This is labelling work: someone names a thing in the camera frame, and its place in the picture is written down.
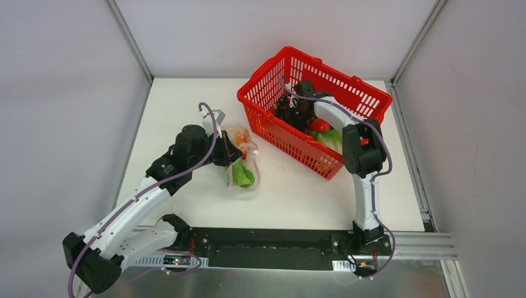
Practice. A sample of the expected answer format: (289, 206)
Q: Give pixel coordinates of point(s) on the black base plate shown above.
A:
(287, 259)

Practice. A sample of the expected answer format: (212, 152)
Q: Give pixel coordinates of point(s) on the black grape bunch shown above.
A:
(282, 108)

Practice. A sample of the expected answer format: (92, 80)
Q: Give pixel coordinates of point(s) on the aluminium frame rail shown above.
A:
(207, 241)

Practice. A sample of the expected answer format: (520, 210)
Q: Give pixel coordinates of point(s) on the napa cabbage toy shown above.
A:
(242, 176)

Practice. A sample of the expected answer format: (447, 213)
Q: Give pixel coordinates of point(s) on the clear zip top bag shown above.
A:
(250, 162)

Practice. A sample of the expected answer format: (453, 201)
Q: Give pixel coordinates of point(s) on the green lettuce toy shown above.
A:
(330, 138)

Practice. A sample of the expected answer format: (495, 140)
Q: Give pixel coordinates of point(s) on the red pepper toy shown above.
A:
(319, 126)

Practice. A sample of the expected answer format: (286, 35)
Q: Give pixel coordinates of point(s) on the red plastic shopping basket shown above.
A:
(263, 90)

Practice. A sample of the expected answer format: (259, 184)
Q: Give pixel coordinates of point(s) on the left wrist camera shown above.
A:
(212, 122)

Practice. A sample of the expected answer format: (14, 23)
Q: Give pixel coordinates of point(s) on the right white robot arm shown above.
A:
(363, 149)

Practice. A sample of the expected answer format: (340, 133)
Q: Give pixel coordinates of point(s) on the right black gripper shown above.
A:
(291, 113)

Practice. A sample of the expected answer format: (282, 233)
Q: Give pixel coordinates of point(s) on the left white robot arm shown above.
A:
(100, 255)

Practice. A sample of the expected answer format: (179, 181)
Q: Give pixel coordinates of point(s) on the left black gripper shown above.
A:
(229, 151)

